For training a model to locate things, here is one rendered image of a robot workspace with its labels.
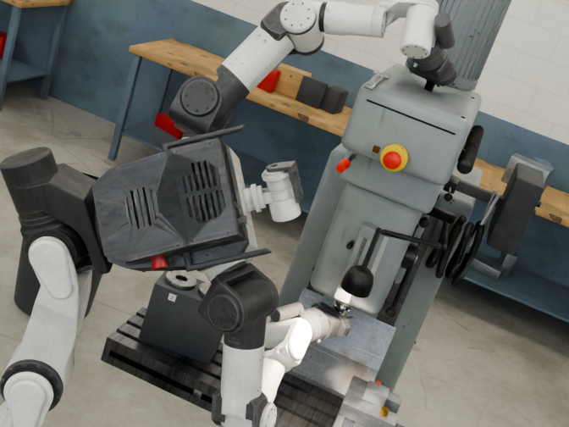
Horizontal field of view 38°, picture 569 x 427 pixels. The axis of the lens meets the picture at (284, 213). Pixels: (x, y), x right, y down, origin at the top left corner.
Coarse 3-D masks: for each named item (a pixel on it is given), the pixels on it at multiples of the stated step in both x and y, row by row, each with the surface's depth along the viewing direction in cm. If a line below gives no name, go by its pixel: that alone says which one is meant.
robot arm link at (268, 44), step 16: (304, 0) 176; (272, 16) 178; (288, 16) 176; (304, 16) 175; (256, 32) 179; (272, 32) 177; (288, 32) 177; (304, 32) 176; (240, 48) 179; (256, 48) 178; (272, 48) 178; (288, 48) 181; (320, 48) 186; (224, 64) 179; (240, 64) 178; (256, 64) 178; (272, 64) 181; (240, 80) 178; (256, 80) 180
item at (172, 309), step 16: (176, 272) 235; (160, 288) 228; (176, 288) 229; (192, 288) 231; (208, 288) 233; (160, 304) 230; (176, 304) 229; (192, 304) 228; (144, 320) 232; (160, 320) 231; (176, 320) 230; (192, 320) 230; (144, 336) 234; (160, 336) 233; (176, 336) 232; (192, 336) 231; (208, 336) 230; (176, 352) 234; (192, 352) 233; (208, 352) 232
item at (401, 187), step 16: (352, 160) 195; (368, 160) 194; (352, 176) 196; (368, 176) 195; (384, 176) 194; (400, 176) 193; (384, 192) 195; (400, 192) 194; (416, 192) 193; (432, 192) 192; (416, 208) 194; (432, 208) 194
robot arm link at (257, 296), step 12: (240, 288) 170; (252, 288) 172; (264, 288) 175; (252, 300) 170; (264, 300) 173; (252, 312) 169; (264, 312) 174; (252, 324) 172; (264, 324) 175; (228, 336) 174; (240, 336) 172; (252, 336) 173; (264, 336) 176; (240, 348) 173; (252, 348) 173
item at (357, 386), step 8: (352, 384) 228; (360, 384) 229; (352, 392) 229; (360, 392) 228; (392, 392) 238; (392, 400) 227; (400, 400) 228; (392, 408) 227; (336, 424) 214; (344, 424) 215; (352, 424) 217; (360, 424) 218
